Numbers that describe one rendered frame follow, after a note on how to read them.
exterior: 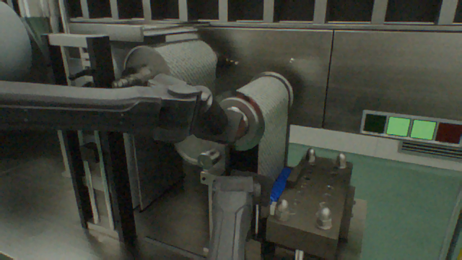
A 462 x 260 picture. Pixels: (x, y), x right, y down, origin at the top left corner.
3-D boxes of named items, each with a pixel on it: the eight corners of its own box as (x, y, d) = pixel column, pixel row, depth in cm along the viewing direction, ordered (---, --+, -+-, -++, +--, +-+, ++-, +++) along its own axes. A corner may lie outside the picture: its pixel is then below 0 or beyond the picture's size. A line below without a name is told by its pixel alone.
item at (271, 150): (255, 209, 80) (258, 144, 73) (281, 170, 100) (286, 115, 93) (258, 210, 80) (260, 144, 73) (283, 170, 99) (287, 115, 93)
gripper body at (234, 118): (235, 145, 62) (225, 133, 55) (190, 134, 65) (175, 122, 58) (245, 115, 63) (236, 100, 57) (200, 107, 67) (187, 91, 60)
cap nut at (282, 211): (272, 218, 75) (273, 202, 73) (277, 209, 78) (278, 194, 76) (287, 222, 73) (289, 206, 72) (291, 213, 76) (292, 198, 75)
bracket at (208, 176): (202, 252, 82) (198, 146, 71) (214, 237, 88) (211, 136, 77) (219, 258, 80) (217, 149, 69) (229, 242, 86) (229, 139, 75)
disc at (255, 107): (207, 144, 79) (207, 87, 73) (208, 143, 79) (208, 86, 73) (262, 157, 73) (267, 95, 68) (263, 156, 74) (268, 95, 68)
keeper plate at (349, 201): (339, 237, 86) (344, 203, 82) (343, 217, 95) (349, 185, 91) (349, 240, 85) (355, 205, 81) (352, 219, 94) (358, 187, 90)
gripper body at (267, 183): (270, 206, 70) (260, 210, 64) (229, 196, 74) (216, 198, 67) (275, 178, 71) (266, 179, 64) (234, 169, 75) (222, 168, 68)
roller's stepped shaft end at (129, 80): (108, 92, 71) (106, 77, 70) (127, 86, 77) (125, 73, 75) (119, 93, 70) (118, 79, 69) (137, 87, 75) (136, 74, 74)
